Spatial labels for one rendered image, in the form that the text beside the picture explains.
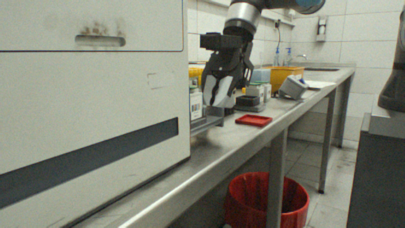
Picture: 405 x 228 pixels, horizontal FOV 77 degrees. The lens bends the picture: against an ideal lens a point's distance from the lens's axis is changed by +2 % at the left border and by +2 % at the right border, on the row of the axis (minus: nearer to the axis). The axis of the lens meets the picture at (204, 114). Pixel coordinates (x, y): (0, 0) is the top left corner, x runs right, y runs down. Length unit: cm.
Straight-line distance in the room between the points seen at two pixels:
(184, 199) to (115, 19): 23
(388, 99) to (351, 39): 242
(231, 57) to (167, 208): 33
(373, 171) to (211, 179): 40
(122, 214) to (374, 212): 57
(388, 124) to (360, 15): 254
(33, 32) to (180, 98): 19
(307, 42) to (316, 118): 86
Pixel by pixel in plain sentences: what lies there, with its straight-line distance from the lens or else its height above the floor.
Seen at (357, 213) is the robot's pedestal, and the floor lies 67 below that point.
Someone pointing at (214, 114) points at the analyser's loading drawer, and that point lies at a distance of 50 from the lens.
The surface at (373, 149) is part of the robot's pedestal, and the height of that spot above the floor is 83.
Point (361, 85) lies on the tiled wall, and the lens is 311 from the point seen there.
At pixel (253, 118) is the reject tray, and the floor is 88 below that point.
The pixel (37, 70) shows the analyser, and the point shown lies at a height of 103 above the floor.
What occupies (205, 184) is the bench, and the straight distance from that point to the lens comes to 38.
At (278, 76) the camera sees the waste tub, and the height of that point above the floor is 94.
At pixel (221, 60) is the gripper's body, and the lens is 55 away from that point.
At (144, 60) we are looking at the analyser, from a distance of 31.
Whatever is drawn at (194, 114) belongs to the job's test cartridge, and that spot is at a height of 94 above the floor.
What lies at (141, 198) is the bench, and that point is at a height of 87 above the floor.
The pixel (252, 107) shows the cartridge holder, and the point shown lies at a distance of 72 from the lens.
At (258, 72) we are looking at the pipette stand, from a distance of 92.
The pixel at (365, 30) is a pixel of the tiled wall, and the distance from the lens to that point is 309.
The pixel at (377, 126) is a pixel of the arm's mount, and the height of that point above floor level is 89.
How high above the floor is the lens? 104
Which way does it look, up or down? 14 degrees down
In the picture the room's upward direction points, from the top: straight up
